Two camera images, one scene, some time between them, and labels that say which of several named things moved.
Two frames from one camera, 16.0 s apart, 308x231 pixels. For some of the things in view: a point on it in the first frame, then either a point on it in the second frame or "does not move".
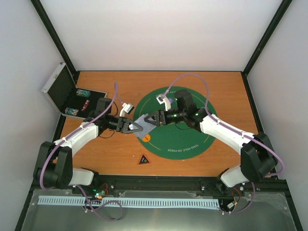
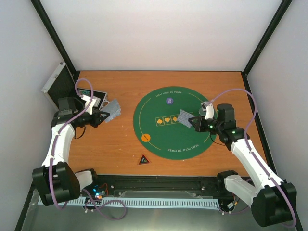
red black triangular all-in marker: [143, 160] does not move
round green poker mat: [179, 141] does not move
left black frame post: [52, 33] does not move
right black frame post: [282, 9] does not move
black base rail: [165, 185] does not move
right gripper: [157, 114] -> [201, 128]
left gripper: [122, 127] -> [96, 120]
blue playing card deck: [146, 126] -> [113, 109]
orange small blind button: [146, 138] does not move
